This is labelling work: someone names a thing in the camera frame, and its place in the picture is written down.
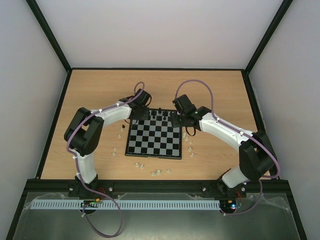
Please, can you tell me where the black and silver chessboard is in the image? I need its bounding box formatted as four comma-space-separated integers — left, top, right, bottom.
125, 108, 182, 160

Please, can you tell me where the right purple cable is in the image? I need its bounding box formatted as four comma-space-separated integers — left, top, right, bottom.
174, 79, 281, 216

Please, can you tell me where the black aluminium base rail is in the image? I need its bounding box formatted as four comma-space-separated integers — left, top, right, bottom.
24, 178, 291, 201

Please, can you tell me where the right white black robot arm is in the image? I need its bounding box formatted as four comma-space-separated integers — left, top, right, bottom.
171, 94, 278, 196

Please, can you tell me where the black enclosure frame post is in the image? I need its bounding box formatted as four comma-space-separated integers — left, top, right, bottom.
26, 0, 72, 72

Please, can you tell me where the white slotted cable duct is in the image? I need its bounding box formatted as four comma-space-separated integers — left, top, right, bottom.
30, 199, 221, 211

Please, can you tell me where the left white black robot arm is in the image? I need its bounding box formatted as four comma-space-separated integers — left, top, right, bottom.
64, 88, 152, 188

